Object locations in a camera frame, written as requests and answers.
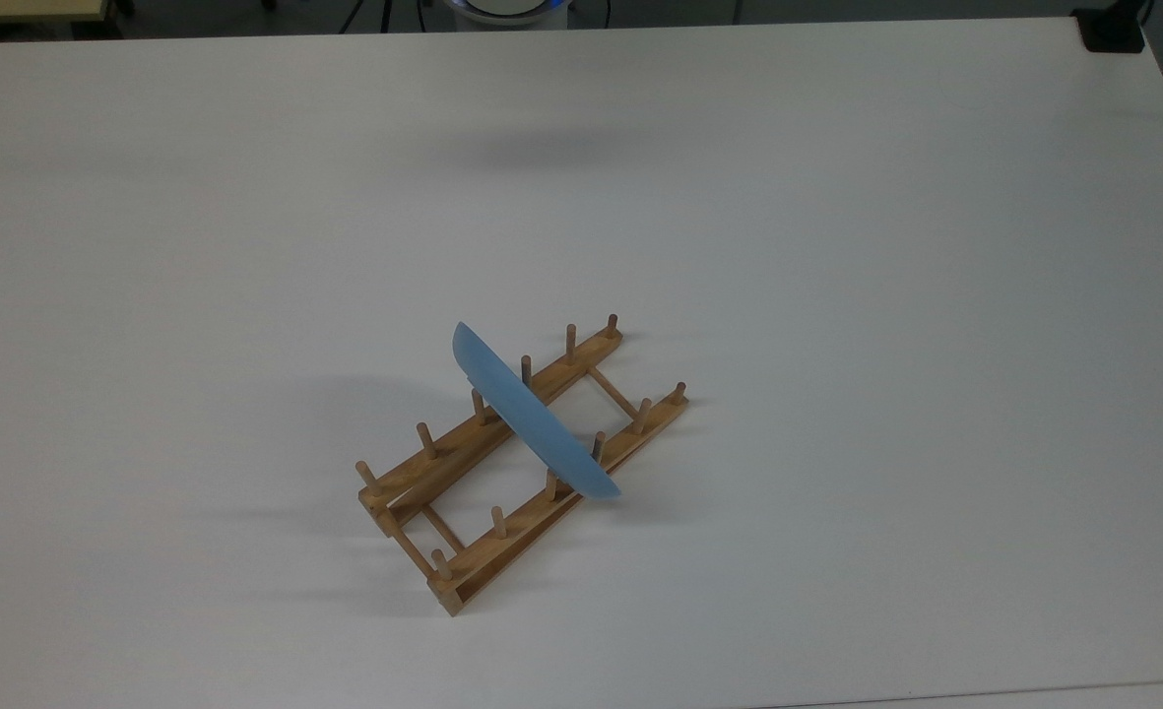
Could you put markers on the beige table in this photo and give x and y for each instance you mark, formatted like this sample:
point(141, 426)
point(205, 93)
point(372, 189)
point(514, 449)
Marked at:
point(20, 8)

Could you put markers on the wooden plate rack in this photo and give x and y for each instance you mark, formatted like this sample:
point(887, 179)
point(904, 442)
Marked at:
point(507, 551)

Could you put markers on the black table clamp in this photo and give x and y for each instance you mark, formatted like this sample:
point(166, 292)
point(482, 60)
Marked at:
point(1113, 32)

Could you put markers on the blue plate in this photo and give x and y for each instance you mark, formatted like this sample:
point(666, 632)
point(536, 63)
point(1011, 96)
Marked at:
point(532, 414)

